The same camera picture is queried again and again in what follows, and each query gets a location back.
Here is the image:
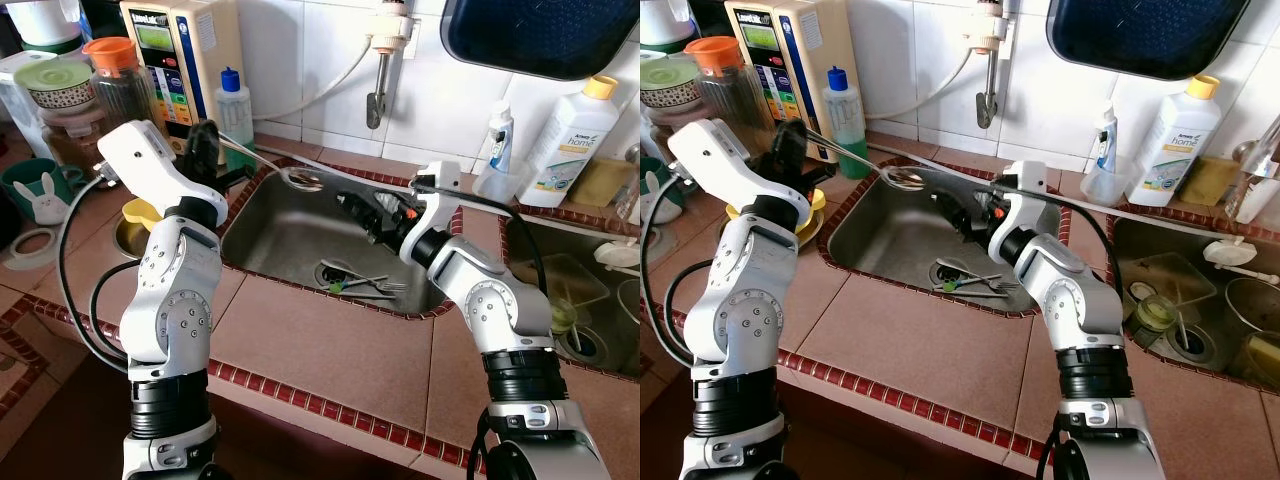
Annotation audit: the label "teal mug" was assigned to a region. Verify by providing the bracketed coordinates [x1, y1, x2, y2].
[640, 155, 687, 212]
[0, 158, 87, 222]

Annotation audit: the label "steel spoon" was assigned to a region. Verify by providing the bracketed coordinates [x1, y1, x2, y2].
[215, 130, 327, 194]
[800, 128, 927, 192]

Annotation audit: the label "curved white hose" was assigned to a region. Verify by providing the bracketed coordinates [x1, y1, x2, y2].
[250, 40, 373, 124]

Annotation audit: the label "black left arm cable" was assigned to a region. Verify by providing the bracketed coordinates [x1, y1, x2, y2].
[57, 170, 137, 368]
[640, 175, 703, 368]

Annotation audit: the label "clear plastic cup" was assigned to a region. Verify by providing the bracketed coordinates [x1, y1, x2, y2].
[1080, 155, 1130, 207]
[472, 155, 522, 207]

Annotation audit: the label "steel fork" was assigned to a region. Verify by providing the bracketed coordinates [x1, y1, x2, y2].
[955, 270, 1022, 293]
[345, 272, 407, 294]

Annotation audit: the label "beige faucet diverter valve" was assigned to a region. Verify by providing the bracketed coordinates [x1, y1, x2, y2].
[965, 0, 1022, 57]
[365, 0, 417, 62]

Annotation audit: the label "white green kettle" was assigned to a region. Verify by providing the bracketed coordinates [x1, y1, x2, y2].
[0, 0, 87, 57]
[640, 0, 702, 52]

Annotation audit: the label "chrome faucet green cap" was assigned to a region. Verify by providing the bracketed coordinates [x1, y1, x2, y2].
[1225, 120, 1280, 227]
[615, 145, 641, 224]

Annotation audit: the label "white rabbit figurine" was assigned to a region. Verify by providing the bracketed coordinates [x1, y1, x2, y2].
[13, 170, 67, 227]

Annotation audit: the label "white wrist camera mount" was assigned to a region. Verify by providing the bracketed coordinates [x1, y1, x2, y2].
[410, 162, 464, 237]
[667, 118, 777, 207]
[97, 120, 202, 207]
[990, 160, 1047, 237]

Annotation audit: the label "beige water ionizer appliance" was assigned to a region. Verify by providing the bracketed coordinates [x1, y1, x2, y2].
[120, 0, 247, 157]
[725, 0, 857, 152]

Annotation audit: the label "patterned bowl green lid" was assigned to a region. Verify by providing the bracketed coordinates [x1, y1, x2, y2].
[640, 52, 702, 110]
[13, 60, 97, 110]

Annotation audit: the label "green soap bottle blue cap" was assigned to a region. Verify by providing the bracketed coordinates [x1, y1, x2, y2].
[215, 67, 257, 174]
[825, 65, 870, 180]

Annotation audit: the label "clear plastic storage box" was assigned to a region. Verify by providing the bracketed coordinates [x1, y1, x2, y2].
[0, 50, 47, 132]

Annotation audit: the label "clear tape roll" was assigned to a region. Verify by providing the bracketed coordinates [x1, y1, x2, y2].
[5, 225, 62, 272]

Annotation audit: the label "small glass jar green contents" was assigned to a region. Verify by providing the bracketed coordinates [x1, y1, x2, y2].
[545, 295, 582, 337]
[1133, 293, 1177, 335]

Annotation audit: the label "steel wall faucet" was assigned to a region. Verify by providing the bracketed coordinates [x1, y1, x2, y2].
[365, 45, 394, 132]
[975, 45, 1004, 132]

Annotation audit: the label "clear pitcher orange lid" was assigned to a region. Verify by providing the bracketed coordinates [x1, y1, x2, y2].
[690, 37, 767, 132]
[83, 37, 162, 137]

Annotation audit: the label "glass jar brown contents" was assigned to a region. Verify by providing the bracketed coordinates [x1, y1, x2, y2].
[645, 100, 717, 167]
[40, 100, 112, 172]

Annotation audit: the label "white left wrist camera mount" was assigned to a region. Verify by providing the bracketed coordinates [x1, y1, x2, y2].
[97, 120, 202, 207]
[667, 118, 777, 207]

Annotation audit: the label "dark blue tray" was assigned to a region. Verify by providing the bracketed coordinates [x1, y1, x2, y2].
[440, 0, 641, 84]
[1045, 0, 1254, 84]

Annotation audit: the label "steel utensil green tip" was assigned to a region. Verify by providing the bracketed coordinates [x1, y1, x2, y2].
[930, 257, 1006, 300]
[320, 259, 396, 301]

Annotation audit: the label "white blue toothpaste tube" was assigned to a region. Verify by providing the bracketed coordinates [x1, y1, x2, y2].
[487, 100, 517, 177]
[1093, 100, 1122, 177]

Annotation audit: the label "yellow plastic bowl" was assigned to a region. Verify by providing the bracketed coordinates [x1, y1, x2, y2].
[727, 187, 827, 227]
[122, 198, 162, 232]

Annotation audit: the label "white detergent bottle yellow cap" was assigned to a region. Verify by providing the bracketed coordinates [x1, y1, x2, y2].
[1125, 75, 1224, 210]
[518, 75, 620, 210]

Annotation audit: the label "yellow sponge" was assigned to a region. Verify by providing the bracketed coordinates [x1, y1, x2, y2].
[570, 157, 637, 210]
[1175, 155, 1242, 207]

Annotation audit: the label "steel sink basin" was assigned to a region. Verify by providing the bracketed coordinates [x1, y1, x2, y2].
[500, 213, 641, 381]
[220, 158, 467, 320]
[820, 157, 1067, 317]
[1105, 213, 1280, 398]

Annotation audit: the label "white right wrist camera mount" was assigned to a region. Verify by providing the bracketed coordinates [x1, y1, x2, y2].
[990, 160, 1047, 237]
[410, 162, 464, 237]

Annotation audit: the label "round steel plate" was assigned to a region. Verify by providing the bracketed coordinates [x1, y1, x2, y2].
[113, 210, 152, 260]
[795, 205, 827, 247]

